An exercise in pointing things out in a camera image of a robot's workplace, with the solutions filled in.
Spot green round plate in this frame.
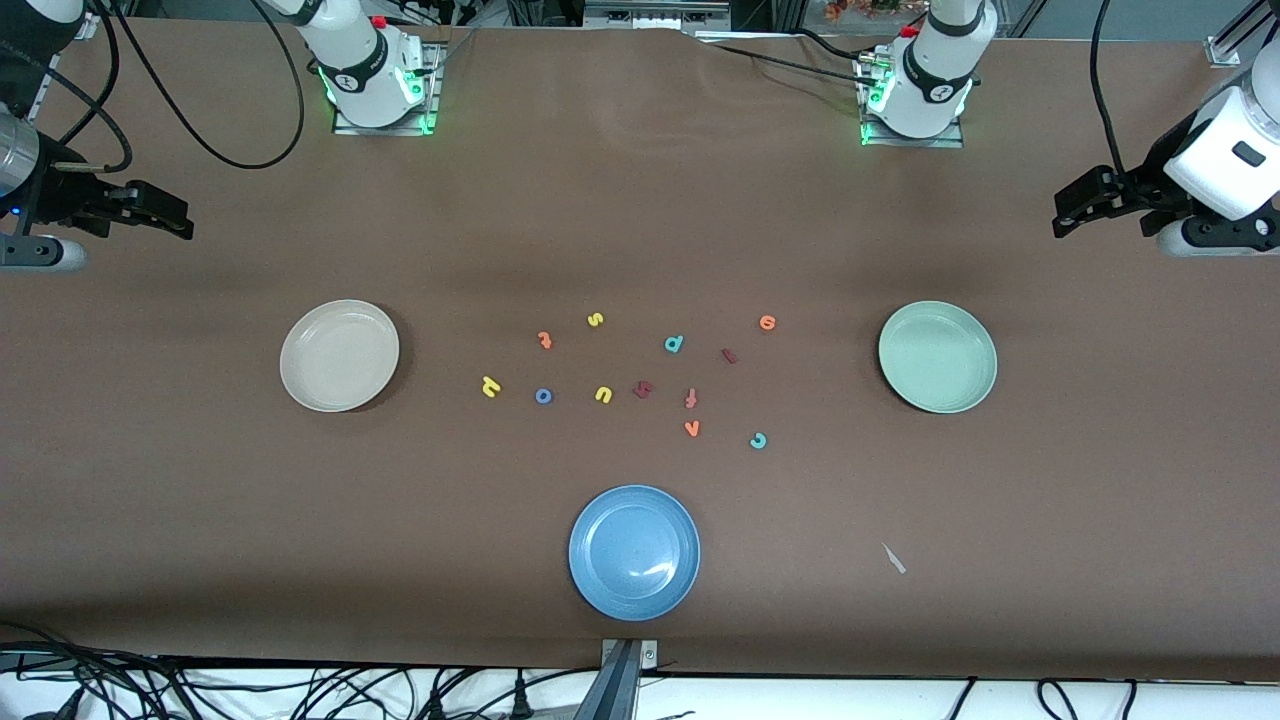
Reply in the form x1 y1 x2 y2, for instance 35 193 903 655
878 300 999 415

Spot beige round plate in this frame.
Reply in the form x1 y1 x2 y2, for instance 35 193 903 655
279 299 401 413

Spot brown table cover sheet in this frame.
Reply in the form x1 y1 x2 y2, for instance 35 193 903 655
0 18 1280 683

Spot orange artificial flowers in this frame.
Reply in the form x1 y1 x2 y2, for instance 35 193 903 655
825 0 916 23

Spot grey box behind table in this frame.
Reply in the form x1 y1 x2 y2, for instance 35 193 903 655
583 0 733 31

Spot blue round plate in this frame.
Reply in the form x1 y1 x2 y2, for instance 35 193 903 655
568 485 702 622

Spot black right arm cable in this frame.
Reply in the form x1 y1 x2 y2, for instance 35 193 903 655
0 0 307 177

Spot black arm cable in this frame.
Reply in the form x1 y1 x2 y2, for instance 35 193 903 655
1088 0 1133 183
0 0 307 177

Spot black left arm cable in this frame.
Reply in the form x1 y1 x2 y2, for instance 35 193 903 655
1088 0 1133 183

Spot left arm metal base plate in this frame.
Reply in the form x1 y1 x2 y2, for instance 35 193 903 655
856 48 967 150

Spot aluminium frame profile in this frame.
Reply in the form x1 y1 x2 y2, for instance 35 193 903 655
1205 0 1280 69
25 10 103 123

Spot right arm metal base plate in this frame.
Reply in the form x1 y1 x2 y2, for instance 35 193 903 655
332 40 443 137

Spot black cable on table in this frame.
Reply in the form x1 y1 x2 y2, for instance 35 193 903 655
792 28 883 63
712 42 873 85

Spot grey metal camera post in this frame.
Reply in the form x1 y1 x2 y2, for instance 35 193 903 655
575 638 661 720

